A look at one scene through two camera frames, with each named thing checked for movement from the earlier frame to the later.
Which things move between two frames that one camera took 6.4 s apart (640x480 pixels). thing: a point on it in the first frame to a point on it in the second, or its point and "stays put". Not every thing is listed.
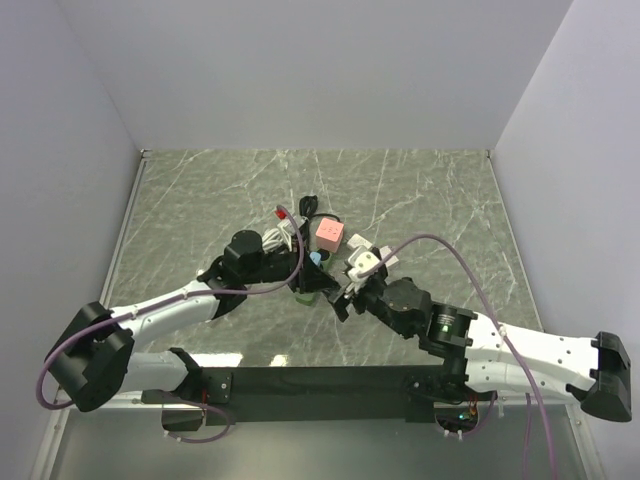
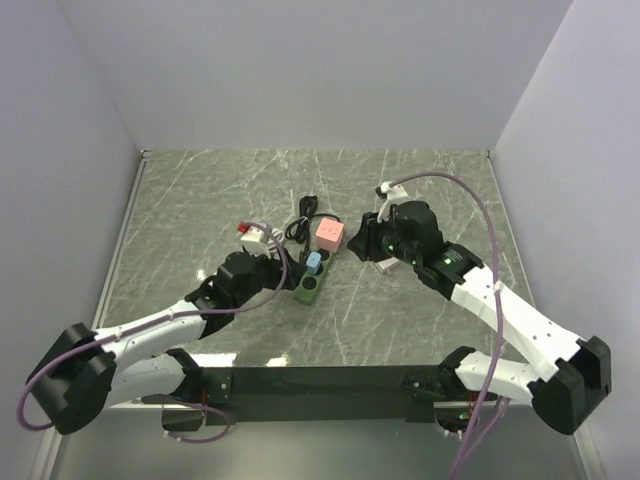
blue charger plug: x=316 y=257 stays put
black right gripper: x=339 y=300 to x=364 y=242
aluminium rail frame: x=58 y=412 stays put
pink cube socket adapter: x=328 y=234 stays put
